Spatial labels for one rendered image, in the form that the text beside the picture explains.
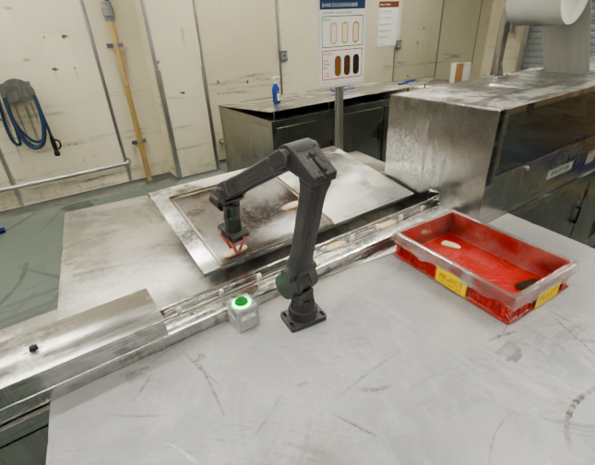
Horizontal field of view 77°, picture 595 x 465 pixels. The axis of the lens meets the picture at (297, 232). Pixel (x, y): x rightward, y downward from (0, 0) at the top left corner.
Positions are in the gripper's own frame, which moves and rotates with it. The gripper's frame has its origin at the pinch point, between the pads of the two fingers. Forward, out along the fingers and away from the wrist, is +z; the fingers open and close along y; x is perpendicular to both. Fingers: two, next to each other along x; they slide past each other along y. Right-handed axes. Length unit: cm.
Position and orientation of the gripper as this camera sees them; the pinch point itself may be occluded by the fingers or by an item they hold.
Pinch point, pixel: (234, 249)
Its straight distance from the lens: 137.0
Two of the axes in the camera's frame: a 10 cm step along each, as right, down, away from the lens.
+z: -0.4, 8.1, 5.9
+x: -7.5, 3.7, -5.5
